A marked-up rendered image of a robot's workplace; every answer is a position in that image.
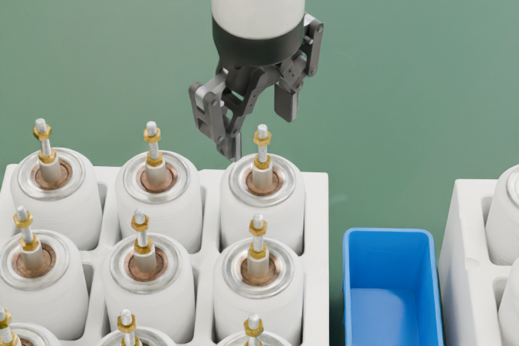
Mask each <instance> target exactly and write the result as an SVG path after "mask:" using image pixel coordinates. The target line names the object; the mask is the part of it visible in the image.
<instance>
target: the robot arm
mask: <svg viewBox="0 0 519 346"><path fill-rule="evenodd" d="M211 3H212V36H213V40H214V43H215V47H216V49H217V51H218V54H219V63H218V66H217V67H216V70H215V76H214V77H213V78H212V79H211V80H210V81H209V82H207V83H206V84H205V85H202V84H201V83H200V82H199V81H195V82H194V83H192V84H191V86H190V87H189V89H188V92H189V96H190V101H191V105H192V112H193V116H194V120H195V127H196V128H197V129H198V130H199V131H201V132H202V133H203V134H204V135H205V136H206V137H208V138H209V139H211V140H212V141H213V142H215V143H216V150H217V151H218V152H219V153H220V154H221V155H223V156H224V157H225V158H227V159H228V160H231V161H232V162H234V163H236V162H237V161H239V160H240V159H241V158H242V132H240V130H241V127H242V125H243V121H244V120H245V117H246V115H250V114H251V113H252V112H253V109H254V107H255V104H256V101H257V98H258V96H259V95H260V94H261V93H262V92H263V91H264V90H265V89H266V88H268V87H271V86H272V85H274V111H275V112H276V114H277V115H278V116H280V117H282V118H283V119H284V120H285V121H286V122H288V123H290V122H291V121H293V120H294V119H296V113H297V108H298V104H299V102H298V101H299V99H298V98H299V90H300V89H301V88H302V86H303V84H304V82H303V79H304V78H305V77H306V76H309V77H312V76H313V75H314V74H315V73H316V72H317V68H318V63H319V57H320V52H321V42H322V37H323V31H324V23H322V22H320V21H319V20H317V19H316V18H314V17H313V16H312V15H309V14H308V13H307V12H305V11H304V9H305V0H211ZM303 53H305V54H306V56H307V58H306V59H305V58H304V57H303V56H302V55H303ZM232 91H234V92H236V93H237V94H239V95H240V96H242V97H244V99H243V101H242V100H240V99H239V98H238V97H237V96H235V95H234V94H233V93H232ZM228 109H230V110H231V111H232V112H233V116H232V119H231V120H230V119H229V118H228V117H227V116H226V114H227V111H228Z"/></svg>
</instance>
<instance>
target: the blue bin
mask: <svg viewBox="0 0 519 346"><path fill-rule="evenodd" d="M343 271H344V275H343V283H342V291H344V318H343V325H344V327H345V346H443V330H442V321H441V313H440V305H439V289H438V280H437V272H436V257H435V248H434V240H433V236H432V235H431V234H430V233H429V232H427V231H425V230H424V229H384V228H351V229H349V230H347V231H346V232H345V233H344V236H343Z"/></svg>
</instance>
